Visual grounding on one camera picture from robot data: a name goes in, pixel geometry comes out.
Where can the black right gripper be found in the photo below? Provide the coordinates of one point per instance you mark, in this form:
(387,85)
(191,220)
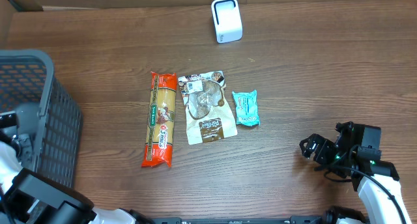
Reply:
(322,159)

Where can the teal wet wipes pack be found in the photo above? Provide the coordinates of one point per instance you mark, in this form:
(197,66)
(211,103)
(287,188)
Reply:
(246,108)

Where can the beige brown snack pouch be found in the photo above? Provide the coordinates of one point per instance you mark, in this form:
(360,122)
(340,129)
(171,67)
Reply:
(208,115)

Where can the orange spaghetti pasta pack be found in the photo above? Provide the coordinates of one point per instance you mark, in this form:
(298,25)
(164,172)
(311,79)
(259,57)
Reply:
(161,120)

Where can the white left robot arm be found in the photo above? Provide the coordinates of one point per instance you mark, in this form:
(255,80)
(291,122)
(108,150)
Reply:
(29,196)

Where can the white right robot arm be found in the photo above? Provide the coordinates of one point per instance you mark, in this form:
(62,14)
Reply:
(355,157)

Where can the white barcode scanner stand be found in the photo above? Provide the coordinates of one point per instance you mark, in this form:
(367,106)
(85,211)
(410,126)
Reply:
(227,20)

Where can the dark grey plastic basket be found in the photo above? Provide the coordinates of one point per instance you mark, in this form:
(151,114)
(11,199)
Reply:
(39,118)

